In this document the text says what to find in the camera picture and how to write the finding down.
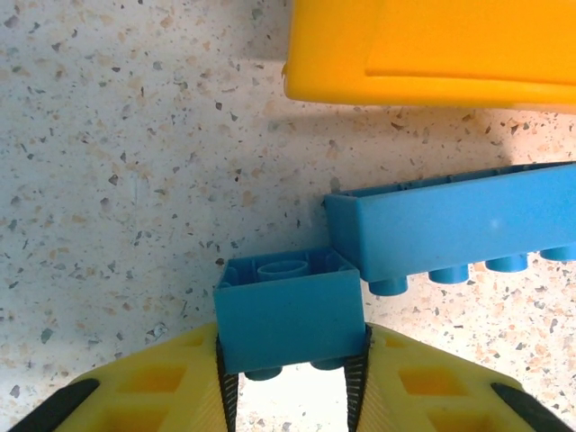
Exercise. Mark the small blue lego brick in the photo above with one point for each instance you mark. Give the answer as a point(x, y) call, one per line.
point(288, 319)

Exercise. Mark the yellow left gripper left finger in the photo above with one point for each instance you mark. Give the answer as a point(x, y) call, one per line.
point(157, 382)

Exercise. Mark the long blue lego brick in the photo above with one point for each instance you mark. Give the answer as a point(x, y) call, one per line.
point(450, 225)

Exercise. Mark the yellow plastic bin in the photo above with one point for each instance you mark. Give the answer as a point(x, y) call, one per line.
point(427, 45)

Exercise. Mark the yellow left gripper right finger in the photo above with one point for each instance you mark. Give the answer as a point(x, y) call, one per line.
point(427, 387)

